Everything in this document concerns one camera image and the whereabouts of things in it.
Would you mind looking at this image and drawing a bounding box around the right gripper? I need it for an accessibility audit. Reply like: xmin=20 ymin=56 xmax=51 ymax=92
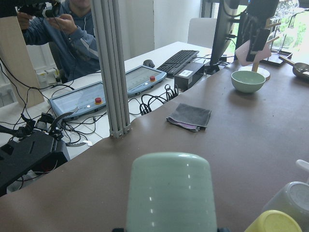
xmin=241 ymin=0 xmax=279 ymax=51

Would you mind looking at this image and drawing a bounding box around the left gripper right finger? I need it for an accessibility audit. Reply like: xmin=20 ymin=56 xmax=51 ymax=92
xmin=217 ymin=227 xmax=231 ymax=232

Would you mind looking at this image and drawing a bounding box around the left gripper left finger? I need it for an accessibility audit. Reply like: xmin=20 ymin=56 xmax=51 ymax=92
xmin=112 ymin=228 xmax=125 ymax=232

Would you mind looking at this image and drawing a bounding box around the pink cup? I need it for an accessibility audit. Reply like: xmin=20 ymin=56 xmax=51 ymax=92
xmin=235 ymin=40 xmax=258 ymax=66

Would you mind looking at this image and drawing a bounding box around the mint green cup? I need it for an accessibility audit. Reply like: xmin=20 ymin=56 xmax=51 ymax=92
xmin=125 ymin=152 xmax=217 ymax=232

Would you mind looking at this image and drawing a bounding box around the wooden cup tree stand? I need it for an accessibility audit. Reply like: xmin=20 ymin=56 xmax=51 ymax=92
xmin=239 ymin=36 xmax=279 ymax=81

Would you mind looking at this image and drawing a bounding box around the yellow cup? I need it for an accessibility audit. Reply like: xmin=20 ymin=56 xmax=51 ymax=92
xmin=245 ymin=210 xmax=302 ymax=232

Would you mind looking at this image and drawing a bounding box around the grey cup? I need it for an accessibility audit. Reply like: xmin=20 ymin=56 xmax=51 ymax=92
xmin=262 ymin=182 xmax=309 ymax=232

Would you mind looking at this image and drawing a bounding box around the black monitor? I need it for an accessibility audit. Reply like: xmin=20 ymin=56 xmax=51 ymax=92
xmin=205 ymin=0 xmax=239 ymax=75

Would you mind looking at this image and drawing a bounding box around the green bowl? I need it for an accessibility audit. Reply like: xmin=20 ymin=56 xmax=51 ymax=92
xmin=231 ymin=70 xmax=266 ymax=93

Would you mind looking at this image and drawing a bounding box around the metal scoop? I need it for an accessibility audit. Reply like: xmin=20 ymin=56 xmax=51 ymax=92
xmin=279 ymin=56 xmax=309 ymax=81

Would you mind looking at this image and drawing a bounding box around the black box on desk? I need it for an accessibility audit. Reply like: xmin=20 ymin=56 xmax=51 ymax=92
xmin=174 ymin=62 xmax=205 ymax=91

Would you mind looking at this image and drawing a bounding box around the black keyboard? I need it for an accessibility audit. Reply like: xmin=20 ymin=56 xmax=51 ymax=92
xmin=156 ymin=50 xmax=199 ymax=76

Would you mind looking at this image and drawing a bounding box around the grey cloth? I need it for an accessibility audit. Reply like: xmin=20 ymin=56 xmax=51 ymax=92
xmin=166 ymin=103 xmax=211 ymax=128

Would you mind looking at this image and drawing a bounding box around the pink cloth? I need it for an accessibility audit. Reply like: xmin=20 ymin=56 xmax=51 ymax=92
xmin=167 ymin=118 xmax=201 ymax=132

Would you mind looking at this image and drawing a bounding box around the black headset device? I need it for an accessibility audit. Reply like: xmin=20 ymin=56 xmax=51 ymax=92
xmin=0 ymin=132 xmax=70 ymax=196

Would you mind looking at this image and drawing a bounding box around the computer mouse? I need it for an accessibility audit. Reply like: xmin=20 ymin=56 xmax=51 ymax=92
xmin=143 ymin=59 xmax=155 ymax=68

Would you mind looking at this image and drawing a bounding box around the teach pendant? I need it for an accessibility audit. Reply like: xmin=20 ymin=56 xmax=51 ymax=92
xmin=126 ymin=65 xmax=167 ymax=97
xmin=48 ymin=82 xmax=106 ymax=120

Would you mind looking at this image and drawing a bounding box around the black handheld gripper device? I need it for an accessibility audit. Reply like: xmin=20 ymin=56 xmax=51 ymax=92
xmin=0 ymin=113 xmax=69 ymax=140

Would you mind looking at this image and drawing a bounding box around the person in blue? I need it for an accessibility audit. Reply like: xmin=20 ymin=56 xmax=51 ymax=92
xmin=17 ymin=0 xmax=100 ymax=81

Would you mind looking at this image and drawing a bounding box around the white wire cup rack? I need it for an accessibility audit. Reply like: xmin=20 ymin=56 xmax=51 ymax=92
xmin=295 ymin=159 xmax=309 ymax=173

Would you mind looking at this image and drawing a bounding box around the aluminium frame post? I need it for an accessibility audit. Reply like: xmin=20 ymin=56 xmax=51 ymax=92
xmin=91 ymin=0 xmax=131 ymax=138

